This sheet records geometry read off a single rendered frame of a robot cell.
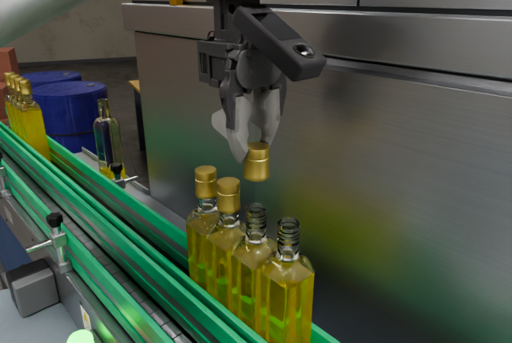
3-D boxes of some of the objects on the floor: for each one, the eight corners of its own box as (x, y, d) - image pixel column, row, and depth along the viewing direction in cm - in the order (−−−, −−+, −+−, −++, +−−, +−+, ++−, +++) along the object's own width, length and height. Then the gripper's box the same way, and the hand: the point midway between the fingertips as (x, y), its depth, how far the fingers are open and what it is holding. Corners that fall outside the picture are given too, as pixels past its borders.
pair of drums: (106, 149, 401) (94, 65, 372) (125, 194, 310) (111, 90, 281) (30, 159, 374) (11, 72, 345) (25, 213, 283) (-1, 100, 254)
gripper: (251, -13, 55) (251, 137, 63) (179, -13, 48) (190, 156, 56) (298, -13, 49) (292, 152, 57) (224, -14, 42) (229, 175, 50)
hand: (256, 151), depth 54 cm, fingers closed on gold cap, 3 cm apart
